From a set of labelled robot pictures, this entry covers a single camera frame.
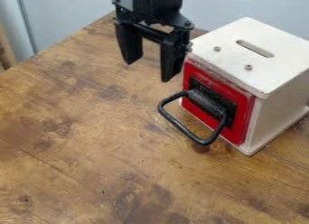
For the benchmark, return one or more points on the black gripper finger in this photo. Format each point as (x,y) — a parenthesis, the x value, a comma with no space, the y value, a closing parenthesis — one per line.
(173,53)
(129,42)

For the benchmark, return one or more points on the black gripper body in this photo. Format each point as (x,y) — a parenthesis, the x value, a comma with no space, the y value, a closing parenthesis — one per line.
(157,19)

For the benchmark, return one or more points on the red drawer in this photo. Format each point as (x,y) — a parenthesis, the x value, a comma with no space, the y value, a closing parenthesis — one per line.
(228,94)

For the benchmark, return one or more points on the black metal drawer handle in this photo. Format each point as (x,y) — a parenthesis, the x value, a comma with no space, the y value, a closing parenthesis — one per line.
(220,107)

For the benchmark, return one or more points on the white wooden box cabinet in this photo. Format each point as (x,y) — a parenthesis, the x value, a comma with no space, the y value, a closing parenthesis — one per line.
(267,61)

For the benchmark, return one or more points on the wooden object at left edge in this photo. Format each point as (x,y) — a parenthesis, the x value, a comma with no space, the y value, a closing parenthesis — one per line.
(7,55)

